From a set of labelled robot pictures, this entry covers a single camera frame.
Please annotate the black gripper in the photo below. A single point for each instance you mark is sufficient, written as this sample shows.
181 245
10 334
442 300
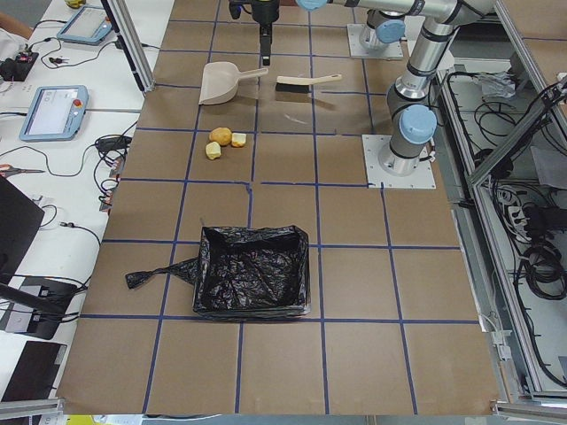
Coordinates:
264 13

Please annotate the beige plastic dustpan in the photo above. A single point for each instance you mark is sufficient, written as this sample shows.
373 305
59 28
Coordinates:
220 81

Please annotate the yellow bread piece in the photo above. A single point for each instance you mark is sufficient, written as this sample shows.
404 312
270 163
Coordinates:
238 140

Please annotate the whole brown potato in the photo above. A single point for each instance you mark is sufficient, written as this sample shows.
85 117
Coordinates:
221 135

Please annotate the yellow apple piece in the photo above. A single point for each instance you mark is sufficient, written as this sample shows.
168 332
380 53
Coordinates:
213 150

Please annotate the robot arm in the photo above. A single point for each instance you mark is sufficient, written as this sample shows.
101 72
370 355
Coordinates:
374 18
414 124

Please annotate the bin with black bag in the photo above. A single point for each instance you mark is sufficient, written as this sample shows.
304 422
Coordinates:
242 273

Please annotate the far blue teach pendant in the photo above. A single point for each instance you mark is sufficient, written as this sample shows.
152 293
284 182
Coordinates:
89 26

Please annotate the blue teach pendant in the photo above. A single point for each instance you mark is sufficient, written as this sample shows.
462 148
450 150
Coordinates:
89 26
56 114

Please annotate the black power adapter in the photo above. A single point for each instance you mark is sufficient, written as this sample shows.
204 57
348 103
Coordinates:
113 143

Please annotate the near blue teach pendant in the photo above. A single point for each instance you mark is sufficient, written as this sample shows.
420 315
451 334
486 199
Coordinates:
56 114

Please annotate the black monitor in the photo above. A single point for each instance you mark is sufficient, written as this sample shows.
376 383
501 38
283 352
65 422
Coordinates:
20 222

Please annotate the black dock box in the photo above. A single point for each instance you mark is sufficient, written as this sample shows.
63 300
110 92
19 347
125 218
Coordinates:
37 307

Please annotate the black tablet device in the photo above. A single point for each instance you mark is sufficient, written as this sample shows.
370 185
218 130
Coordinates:
35 372

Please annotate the aluminium frame post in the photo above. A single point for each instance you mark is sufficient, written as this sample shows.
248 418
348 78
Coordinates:
123 26

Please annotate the orange handled scissors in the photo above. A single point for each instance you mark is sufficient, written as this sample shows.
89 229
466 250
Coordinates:
9 170

